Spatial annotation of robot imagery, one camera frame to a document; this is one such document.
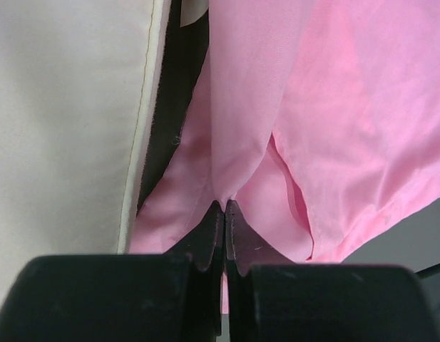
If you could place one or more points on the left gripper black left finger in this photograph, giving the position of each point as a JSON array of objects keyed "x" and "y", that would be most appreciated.
[{"x": 173, "y": 296}]

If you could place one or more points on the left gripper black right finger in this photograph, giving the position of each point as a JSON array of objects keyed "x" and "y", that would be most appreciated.
[{"x": 274, "y": 299}]

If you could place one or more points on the pink pillowcase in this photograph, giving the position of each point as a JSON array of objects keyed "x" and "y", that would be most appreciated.
[{"x": 320, "y": 118}]

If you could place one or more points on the cream white pillow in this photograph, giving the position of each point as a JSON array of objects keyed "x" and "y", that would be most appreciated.
[{"x": 78, "y": 85}]

